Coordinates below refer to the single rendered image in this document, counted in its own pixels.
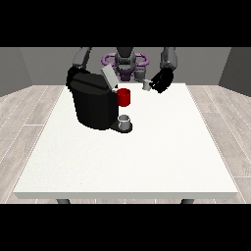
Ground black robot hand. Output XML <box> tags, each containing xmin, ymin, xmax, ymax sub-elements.
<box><xmin>66</xmin><ymin>66</ymin><xmax>81</xmax><ymax>89</ymax></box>
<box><xmin>149</xmin><ymin>67</ymin><xmax>175</xmax><ymax>95</ymax></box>

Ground small grey coffee pod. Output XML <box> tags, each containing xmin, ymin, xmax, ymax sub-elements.
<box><xmin>142</xmin><ymin>78</ymin><xmax>153</xmax><ymax>92</ymax></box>

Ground black coffee machine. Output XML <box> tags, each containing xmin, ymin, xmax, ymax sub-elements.
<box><xmin>67</xmin><ymin>72</ymin><xmax>133</xmax><ymax>133</ymax></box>

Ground pale grey machine lid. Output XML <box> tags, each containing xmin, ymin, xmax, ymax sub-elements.
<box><xmin>100</xmin><ymin>64</ymin><xmax>120</xmax><ymax>90</ymax></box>

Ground red pod holder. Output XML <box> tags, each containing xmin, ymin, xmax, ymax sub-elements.
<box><xmin>116</xmin><ymin>87</ymin><xmax>131</xmax><ymax>108</ymax></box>

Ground grey robot trunk purple rings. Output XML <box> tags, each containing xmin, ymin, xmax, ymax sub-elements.
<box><xmin>101</xmin><ymin>47</ymin><xmax>151</xmax><ymax>82</ymax></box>

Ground small grey cup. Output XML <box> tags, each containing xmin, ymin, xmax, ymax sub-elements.
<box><xmin>117</xmin><ymin>114</ymin><xmax>132</xmax><ymax>130</ymax></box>

